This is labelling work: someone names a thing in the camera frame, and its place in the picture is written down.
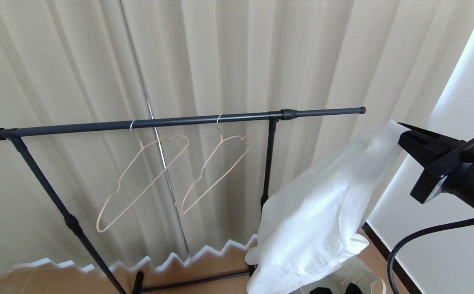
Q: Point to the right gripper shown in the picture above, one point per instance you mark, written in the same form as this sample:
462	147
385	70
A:
473	179

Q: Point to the white printed garment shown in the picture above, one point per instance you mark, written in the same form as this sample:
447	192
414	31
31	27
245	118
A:
318	220

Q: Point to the pink clothes hanger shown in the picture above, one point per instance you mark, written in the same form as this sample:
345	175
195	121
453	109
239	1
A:
161	139
235	138

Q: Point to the white laundry basket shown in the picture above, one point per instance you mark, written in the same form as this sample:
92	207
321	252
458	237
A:
367	277

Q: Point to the black clothes rack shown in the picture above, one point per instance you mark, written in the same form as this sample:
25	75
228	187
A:
180	121

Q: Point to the black garment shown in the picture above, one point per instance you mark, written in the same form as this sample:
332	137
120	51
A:
343	289

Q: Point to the beige curtain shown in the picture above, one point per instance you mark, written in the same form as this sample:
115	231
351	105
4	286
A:
57	61

